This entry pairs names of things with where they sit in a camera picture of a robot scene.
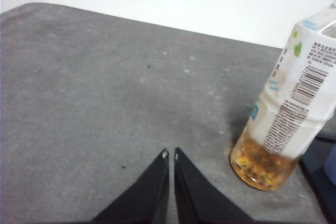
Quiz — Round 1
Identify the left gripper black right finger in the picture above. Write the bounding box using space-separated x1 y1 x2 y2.
173 147 254 224

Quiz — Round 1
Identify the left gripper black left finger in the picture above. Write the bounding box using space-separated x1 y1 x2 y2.
91 148 170 224

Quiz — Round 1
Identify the light tea bottle white label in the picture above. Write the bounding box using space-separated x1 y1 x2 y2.
229 0 336 192

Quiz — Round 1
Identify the dark navy rectangular tray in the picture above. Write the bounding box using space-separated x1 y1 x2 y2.
299 134 336 224

